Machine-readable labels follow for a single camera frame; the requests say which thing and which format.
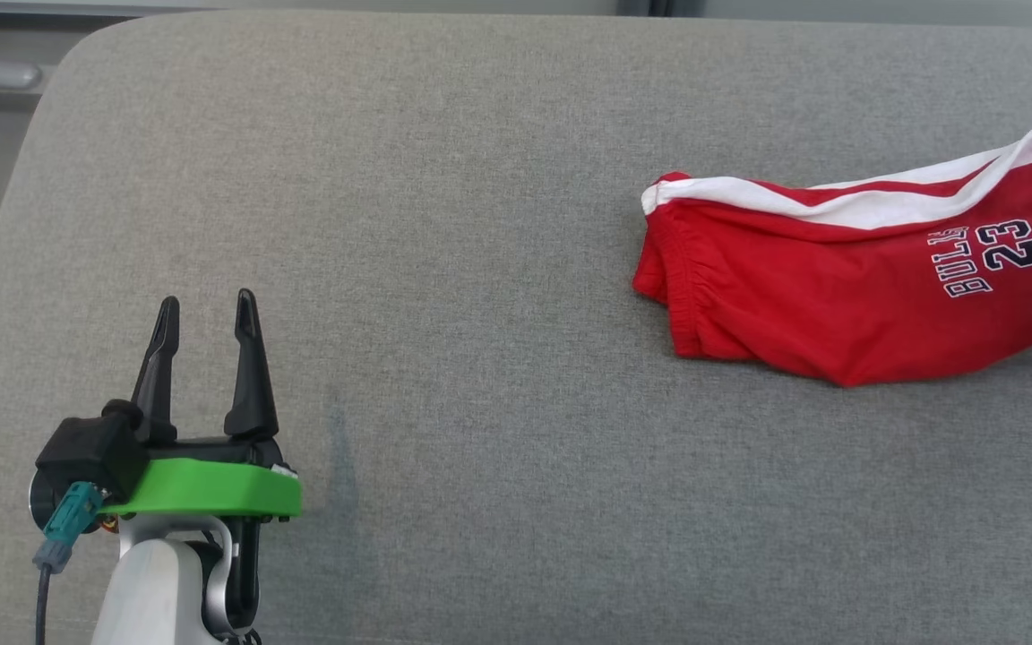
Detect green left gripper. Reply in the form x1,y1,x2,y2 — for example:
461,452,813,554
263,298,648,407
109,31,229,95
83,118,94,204
99,288,304,520

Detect red Bulls 23 shorts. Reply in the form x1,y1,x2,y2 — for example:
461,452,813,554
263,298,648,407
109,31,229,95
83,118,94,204
632,106,1032,388

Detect teal plug left camera cable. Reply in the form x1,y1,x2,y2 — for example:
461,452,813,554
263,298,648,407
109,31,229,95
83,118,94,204
32,481,107,645

